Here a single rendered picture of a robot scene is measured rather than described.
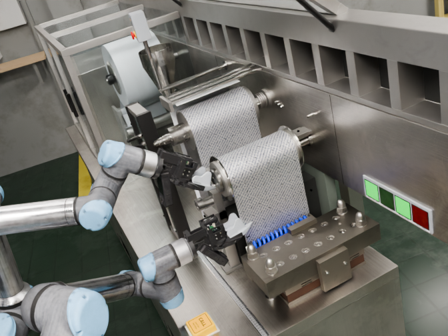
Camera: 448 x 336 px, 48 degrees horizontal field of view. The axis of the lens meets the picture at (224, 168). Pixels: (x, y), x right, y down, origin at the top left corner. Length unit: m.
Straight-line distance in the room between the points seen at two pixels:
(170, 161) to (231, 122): 0.34
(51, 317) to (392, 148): 0.90
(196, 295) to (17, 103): 4.27
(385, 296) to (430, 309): 1.12
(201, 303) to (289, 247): 0.33
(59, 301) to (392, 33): 0.94
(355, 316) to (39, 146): 4.65
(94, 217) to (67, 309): 0.24
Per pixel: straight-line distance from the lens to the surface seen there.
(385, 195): 1.41
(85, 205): 1.32
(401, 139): 1.27
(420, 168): 1.26
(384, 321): 1.73
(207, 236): 1.50
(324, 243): 1.54
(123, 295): 1.55
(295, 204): 1.63
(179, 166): 1.44
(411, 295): 2.84
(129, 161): 1.38
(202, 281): 1.72
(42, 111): 5.67
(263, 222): 1.59
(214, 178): 1.52
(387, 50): 1.21
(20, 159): 5.88
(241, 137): 1.72
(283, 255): 1.52
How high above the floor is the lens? 1.97
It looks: 27 degrees down
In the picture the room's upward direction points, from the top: 16 degrees counter-clockwise
